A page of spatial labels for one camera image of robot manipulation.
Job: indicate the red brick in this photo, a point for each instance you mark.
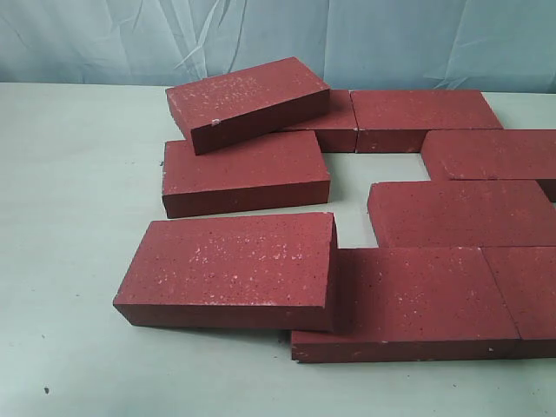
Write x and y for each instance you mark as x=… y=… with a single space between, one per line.
x=412 y=304
x=273 y=171
x=525 y=277
x=255 y=271
x=337 y=131
x=221 y=111
x=397 y=121

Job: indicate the red brick top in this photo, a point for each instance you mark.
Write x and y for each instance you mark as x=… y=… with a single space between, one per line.
x=221 y=111

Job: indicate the red brick right second row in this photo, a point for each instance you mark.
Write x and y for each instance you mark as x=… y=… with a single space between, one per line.
x=492 y=154

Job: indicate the red brick right third row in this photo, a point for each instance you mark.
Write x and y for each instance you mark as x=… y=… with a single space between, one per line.
x=461 y=214

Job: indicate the white wrinkled backdrop cloth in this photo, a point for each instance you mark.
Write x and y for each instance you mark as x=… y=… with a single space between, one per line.
x=504 y=46

